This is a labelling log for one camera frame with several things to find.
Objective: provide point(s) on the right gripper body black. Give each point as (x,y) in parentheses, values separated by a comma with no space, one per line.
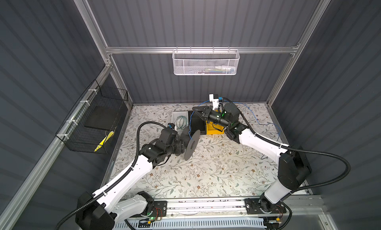
(210,115)

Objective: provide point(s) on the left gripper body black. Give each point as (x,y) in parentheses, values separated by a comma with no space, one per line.
(179,146)

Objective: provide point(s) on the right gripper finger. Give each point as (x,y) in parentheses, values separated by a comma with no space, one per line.
(199,113)
(199,108)

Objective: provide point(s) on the grey perforated spool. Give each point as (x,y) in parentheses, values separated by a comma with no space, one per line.
(189,143)

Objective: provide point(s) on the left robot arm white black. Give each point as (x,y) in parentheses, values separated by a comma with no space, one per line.
(151,155)

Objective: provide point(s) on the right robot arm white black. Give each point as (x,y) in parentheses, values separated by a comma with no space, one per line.
(293,166)

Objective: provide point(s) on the black plastic bin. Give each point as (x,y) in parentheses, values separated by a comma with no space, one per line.
(196,123)

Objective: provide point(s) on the yellow plastic bin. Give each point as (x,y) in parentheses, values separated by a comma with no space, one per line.
(214,129)

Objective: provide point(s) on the white plastic bin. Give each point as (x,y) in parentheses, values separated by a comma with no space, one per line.
(180,119)

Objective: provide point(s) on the yellow black item in basket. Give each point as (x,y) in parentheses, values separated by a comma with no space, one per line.
(103,142)

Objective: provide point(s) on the black pad in basket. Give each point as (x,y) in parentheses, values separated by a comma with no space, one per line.
(102,118)

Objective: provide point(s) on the white vented strip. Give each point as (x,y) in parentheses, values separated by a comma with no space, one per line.
(202,223)

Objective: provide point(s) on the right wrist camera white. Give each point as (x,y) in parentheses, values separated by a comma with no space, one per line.
(216,101)

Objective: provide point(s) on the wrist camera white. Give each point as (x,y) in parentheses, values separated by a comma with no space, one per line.
(216,101)
(171,126)

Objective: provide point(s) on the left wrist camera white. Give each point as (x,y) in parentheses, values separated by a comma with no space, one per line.
(171,126)

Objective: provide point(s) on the white wire mesh basket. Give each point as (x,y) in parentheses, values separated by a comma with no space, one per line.
(209,62)

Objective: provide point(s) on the black wire basket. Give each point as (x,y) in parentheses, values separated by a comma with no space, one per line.
(79,138)

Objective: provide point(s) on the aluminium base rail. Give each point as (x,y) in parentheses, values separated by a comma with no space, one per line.
(218,207)

